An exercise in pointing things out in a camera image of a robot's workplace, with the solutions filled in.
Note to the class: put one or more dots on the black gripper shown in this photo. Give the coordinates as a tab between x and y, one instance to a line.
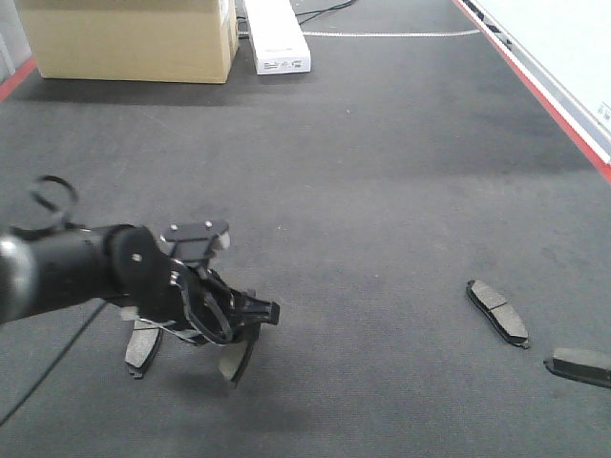
192	303

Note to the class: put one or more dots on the dark brake pad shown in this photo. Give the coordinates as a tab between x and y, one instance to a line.
499	312
580	365
142	348

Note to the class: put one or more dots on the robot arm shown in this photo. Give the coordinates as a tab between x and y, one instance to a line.
56	269

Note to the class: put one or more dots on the dark grey conveyor belt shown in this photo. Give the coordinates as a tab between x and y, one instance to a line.
361	197

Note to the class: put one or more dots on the long white box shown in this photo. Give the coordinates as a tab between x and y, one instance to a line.
276	38

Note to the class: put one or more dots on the cardboard box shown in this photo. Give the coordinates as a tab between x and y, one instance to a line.
158	41

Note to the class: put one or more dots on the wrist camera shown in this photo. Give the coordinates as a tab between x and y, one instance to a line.
196	243

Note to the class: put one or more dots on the red conveyor frame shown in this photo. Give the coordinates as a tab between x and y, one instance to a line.
585	132

